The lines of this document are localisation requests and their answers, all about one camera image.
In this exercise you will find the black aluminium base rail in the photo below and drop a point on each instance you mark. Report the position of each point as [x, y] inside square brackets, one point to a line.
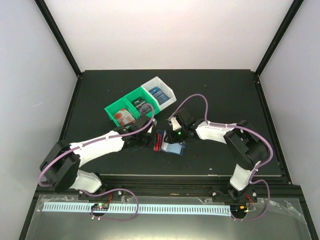
[187, 186]

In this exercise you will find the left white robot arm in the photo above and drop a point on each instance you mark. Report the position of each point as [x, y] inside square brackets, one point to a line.
[61, 169]

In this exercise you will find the blue leather card holder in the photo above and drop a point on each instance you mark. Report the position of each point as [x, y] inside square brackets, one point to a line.
[171, 148]

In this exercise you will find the green double card bin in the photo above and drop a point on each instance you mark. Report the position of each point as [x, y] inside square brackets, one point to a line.
[126, 102]

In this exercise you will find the white slotted cable duct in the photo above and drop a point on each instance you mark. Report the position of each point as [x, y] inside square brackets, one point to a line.
[157, 209]

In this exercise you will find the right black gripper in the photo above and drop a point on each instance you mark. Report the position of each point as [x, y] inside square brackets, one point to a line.
[171, 138]

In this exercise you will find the blue card stack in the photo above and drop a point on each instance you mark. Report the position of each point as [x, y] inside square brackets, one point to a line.
[159, 95]

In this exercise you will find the left black frame post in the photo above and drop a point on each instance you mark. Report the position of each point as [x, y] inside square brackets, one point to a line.
[48, 17]

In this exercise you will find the red card stack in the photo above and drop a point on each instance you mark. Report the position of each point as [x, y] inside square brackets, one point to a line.
[123, 117]

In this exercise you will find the right black frame post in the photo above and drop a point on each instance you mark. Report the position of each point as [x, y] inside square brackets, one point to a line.
[283, 27]

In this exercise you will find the circuit board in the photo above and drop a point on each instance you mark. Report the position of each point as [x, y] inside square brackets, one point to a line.
[100, 207]
[241, 209]

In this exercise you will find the left circuit board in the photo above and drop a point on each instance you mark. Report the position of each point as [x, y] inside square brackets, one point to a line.
[100, 207]

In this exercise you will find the red credit card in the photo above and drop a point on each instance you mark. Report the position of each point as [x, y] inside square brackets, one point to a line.
[158, 142]

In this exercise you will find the white card bin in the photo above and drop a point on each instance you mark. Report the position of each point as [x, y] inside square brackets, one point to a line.
[156, 81]

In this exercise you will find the black card stack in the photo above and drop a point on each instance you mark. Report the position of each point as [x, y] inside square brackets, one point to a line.
[140, 105]

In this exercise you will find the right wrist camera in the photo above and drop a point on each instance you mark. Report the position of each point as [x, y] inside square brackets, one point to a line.
[175, 125]

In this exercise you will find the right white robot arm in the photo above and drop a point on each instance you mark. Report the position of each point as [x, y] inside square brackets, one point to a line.
[249, 149]

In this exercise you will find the black frame post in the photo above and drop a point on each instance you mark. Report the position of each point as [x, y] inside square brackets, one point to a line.
[283, 27]
[48, 17]

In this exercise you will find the right circuit board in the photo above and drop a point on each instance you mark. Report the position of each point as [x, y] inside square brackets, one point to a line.
[241, 209]

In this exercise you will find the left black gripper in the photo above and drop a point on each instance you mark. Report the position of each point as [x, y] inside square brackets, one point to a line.
[151, 143]

